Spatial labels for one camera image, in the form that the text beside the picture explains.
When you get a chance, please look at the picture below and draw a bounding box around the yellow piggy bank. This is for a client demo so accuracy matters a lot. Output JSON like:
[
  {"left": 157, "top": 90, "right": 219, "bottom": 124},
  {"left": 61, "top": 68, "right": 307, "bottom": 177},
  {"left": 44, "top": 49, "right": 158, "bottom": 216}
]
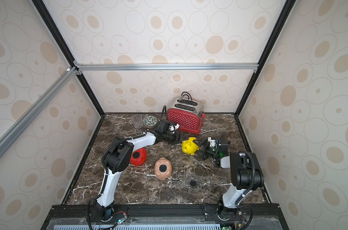
[{"left": 182, "top": 137, "right": 200, "bottom": 155}]

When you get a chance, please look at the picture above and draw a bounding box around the pink piggy bank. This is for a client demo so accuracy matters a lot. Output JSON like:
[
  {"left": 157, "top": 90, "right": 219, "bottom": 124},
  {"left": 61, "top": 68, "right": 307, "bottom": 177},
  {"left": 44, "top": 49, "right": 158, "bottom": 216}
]
[{"left": 154, "top": 158, "right": 172, "bottom": 180}]

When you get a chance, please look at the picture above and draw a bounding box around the red piggy bank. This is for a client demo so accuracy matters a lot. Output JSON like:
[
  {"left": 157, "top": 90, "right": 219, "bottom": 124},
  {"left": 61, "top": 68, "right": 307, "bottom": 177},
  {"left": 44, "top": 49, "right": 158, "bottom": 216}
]
[{"left": 130, "top": 148, "right": 147, "bottom": 166}]

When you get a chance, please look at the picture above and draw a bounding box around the black round plug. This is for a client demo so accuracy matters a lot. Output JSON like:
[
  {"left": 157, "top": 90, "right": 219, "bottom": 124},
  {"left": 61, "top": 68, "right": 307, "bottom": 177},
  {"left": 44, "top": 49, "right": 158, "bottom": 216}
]
[{"left": 190, "top": 180, "right": 197, "bottom": 186}]

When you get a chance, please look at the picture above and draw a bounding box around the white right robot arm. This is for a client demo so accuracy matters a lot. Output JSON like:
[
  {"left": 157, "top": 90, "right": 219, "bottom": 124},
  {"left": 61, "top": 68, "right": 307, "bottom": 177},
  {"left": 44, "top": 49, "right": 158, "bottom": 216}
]
[{"left": 199, "top": 135, "right": 265, "bottom": 215}]

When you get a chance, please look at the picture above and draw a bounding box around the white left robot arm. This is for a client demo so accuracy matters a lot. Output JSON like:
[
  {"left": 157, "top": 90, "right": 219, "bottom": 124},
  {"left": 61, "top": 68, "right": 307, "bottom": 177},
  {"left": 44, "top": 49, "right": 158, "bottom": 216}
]
[{"left": 89, "top": 119, "right": 181, "bottom": 221}]

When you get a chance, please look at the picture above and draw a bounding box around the floral patterned bowl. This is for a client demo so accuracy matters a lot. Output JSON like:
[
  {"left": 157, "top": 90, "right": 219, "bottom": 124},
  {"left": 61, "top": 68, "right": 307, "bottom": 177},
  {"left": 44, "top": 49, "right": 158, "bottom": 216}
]
[{"left": 142, "top": 115, "right": 158, "bottom": 128}]

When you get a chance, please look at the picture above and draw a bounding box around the red polka dot toaster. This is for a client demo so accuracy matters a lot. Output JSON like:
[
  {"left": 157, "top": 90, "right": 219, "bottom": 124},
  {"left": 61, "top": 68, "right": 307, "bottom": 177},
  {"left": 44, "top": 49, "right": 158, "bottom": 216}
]
[{"left": 166, "top": 92, "right": 206, "bottom": 134}]

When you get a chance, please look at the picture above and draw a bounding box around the clear drinking glass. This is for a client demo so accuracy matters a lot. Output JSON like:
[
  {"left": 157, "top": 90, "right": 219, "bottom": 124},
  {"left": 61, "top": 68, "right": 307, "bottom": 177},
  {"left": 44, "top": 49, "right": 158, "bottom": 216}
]
[{"left": 131, "top": 114, "right": 143, "bottom": 129}]

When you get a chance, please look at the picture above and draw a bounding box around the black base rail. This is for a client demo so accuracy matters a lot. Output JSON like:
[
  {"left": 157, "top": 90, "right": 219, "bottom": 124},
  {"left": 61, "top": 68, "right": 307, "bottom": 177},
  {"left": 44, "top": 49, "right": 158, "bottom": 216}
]
[{"left": 41, "top": 204, "right": 289, "bottom": 230}]

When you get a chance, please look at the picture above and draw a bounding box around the aluminium frame rail back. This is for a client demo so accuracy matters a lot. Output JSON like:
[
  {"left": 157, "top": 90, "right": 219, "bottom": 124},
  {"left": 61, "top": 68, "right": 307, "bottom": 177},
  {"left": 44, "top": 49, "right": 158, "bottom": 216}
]
[{"left": 77, "top": 63, "right": 258, "bottom": 71}]

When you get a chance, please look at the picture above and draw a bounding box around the aluminium frame rail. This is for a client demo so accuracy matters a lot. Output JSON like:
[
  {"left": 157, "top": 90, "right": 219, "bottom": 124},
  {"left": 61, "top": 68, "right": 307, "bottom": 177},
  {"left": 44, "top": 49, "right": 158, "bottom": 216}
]
[
  {"left": 0, "top": 67, "right": 77, "bottom": 159},
  {"left": 77, "top": 63, "right": 258, "bottom": 71}
]

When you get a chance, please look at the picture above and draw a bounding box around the aluminium frame rail left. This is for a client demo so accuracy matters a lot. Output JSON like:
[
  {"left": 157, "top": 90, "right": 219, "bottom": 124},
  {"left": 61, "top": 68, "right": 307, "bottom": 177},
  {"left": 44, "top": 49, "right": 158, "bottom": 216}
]
[{"left": 0, "top": 67, "right": 77, "bottom": 159}]

